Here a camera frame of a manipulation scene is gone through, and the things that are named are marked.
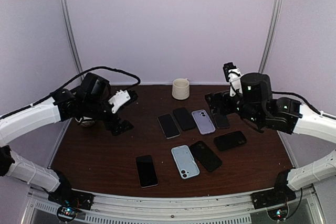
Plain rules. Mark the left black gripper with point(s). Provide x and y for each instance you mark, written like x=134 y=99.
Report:
x=119 y=128

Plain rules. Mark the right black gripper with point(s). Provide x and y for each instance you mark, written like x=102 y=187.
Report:
x=222 y=96

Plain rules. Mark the purple smartphone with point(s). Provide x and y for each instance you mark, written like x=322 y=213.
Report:
x=221 y=121

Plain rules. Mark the lilac silicone phone case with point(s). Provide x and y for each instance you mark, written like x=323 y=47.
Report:
x=203 y=122

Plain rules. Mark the black phone case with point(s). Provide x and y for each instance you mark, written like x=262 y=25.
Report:
x=230 y=140
x=205 y=156

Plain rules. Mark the black phone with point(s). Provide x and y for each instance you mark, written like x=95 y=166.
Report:
x=168 y=126
x=184 y=119

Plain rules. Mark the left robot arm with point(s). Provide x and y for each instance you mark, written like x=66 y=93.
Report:
x=91 y=100

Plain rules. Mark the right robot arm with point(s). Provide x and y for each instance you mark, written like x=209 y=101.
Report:
x=250 y=97

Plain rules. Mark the white patterned bowl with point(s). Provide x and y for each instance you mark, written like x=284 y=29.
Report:
x=86 y=123

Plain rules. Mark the cream textured mug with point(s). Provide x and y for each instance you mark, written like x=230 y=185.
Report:
x=181 y=89

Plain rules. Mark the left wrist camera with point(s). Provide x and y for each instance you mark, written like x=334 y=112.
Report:
x=122 y=98

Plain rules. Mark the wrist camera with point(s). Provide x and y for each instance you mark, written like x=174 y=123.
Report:
x=233 y=75
x=122 y=98

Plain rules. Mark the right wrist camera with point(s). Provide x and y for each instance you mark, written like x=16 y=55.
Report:
x=233 y=75

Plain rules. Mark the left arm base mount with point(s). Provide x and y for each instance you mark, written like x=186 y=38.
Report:
x=77 y=199

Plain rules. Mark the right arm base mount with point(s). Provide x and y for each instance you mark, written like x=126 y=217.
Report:
x=272 y=197

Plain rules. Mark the right aluminium corner post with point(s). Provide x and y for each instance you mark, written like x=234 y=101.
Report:
x=271 y=34

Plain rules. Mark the aluminium corner post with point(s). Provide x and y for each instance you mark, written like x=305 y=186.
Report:
x=70 y=35
x=271 y=34

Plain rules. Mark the left aluminium corner post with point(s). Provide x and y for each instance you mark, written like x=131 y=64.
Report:
x=70 y=35

